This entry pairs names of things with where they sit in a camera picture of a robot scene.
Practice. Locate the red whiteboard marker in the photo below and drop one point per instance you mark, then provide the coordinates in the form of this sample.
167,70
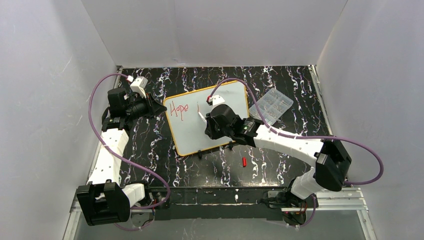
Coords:
202,117

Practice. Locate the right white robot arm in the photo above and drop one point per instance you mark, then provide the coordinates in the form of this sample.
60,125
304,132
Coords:
328,158

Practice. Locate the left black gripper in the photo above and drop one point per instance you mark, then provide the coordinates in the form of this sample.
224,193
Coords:
151,106

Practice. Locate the clear plastic screw box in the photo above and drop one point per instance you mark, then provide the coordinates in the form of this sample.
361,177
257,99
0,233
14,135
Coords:
273,104

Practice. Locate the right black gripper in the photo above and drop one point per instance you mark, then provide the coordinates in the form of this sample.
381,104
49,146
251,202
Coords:
209,126

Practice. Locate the aluminium table frame rail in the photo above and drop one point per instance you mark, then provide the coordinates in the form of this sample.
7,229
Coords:
233,213

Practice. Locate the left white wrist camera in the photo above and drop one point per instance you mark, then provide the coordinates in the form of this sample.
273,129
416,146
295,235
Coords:
138,86

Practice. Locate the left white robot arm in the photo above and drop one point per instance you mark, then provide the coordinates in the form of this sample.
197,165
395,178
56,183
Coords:
101,199

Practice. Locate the yellow framed whiteboard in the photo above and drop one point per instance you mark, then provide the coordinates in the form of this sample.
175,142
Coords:
186,126

